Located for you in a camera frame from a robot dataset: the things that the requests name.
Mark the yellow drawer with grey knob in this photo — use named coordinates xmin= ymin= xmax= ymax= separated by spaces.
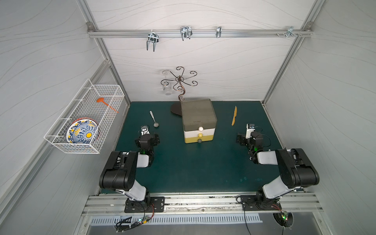
xmin=185 ymin=135 xmax=214 ymax=144

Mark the white drawer with yellow knob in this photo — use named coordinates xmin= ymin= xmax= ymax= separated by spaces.
xmin=184 ymin=128 xmax=215 ymax=139

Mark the olive green drawer cabinet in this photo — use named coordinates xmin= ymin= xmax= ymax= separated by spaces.
xmin=181 ymin=99 xmax=217 ymax=132

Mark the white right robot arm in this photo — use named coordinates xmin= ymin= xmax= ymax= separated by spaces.
xmin=236 ymin=131 xmax=320 ymax=205

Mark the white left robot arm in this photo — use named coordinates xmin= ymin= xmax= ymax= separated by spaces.
xmin=99 ymin=134 xmax=160 ymax=206

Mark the metal spoon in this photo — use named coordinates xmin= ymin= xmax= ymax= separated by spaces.
xmin=149 ymin=110 xmax=159 ymax=128

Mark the yellow wooden knife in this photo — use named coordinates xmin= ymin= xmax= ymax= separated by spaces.
xmin=231 ymin=106 xmax=238 ymax=126

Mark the dark metal scroll stand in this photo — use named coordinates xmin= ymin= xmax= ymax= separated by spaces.
xmin=160 ymin=66 xmax=198 ymax=116

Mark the clear glass cup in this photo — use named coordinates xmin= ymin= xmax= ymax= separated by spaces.
xmin=160 ymin=70 xmax=173 ymax=96

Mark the orange plastic spoon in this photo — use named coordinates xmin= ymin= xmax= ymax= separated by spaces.
xmin=97 ymin=98 xmax=118 ymax=113

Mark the blue yellow patterned plate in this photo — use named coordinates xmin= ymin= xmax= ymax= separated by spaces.
xmin=66 ymin=118 xmax=99 ymax=144

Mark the metal hook left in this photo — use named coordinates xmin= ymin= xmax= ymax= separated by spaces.
xmin=146 ymin=32 xmax=159 ymax=52

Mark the metal hook right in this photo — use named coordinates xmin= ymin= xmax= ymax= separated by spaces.
xmin=276 ymin=26 xmax=302 ymax=38

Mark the metal hook centre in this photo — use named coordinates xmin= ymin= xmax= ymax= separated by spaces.
xmin=180 ymin=26 xmax=193 ymax=41

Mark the metal hook small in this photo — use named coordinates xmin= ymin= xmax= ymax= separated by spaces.
xmin=215 ymin=26 xmax=222 ymax=38

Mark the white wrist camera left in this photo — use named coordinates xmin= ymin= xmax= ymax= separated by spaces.
xmin=141 ymin=125 xmax=150 ymax=136

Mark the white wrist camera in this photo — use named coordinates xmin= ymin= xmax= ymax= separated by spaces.
xmin=245 ymin=123 xmax=255 ymax=139
xmin=141 ymin=125 xmax=150 ymax=136

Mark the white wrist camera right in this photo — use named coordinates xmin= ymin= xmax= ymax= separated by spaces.
xmin=245 ymin=123 xmax=255 ymax=139

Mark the white wire basket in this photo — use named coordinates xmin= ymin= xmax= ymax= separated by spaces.
xmin=44 ymin=80 xmax=124 ymax=154

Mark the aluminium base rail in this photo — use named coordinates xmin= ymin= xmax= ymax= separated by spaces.
xmin=82 ymin=192 xmax=324 ymax=215

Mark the aluminium top rail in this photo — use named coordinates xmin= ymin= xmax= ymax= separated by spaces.
xmin=88 ymin=27 xmax=314 ymax=39

